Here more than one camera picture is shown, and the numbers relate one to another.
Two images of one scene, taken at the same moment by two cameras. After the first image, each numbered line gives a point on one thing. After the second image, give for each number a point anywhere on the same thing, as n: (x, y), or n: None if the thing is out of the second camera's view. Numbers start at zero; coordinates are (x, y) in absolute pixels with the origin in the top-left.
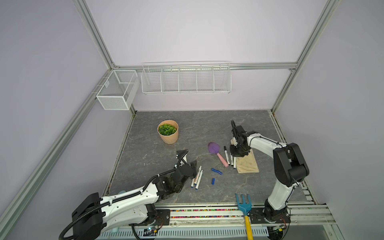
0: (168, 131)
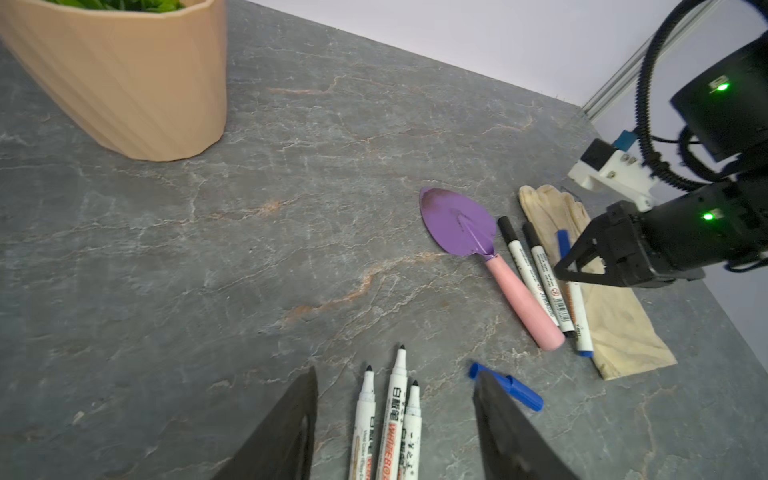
0: (148, 78)
